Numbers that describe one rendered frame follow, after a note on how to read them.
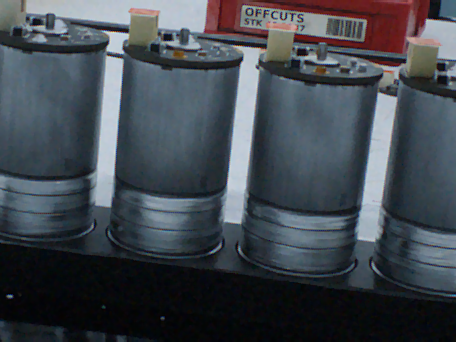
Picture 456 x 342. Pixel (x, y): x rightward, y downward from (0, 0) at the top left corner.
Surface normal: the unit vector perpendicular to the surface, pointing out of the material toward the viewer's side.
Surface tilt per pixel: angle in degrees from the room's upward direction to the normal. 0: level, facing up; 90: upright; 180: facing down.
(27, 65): 90
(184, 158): 90
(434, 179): 90
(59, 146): 90
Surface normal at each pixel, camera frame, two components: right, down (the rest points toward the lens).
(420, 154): -0.70, 0.13
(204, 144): 0.50, 0.28
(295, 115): -0.42, 0.21
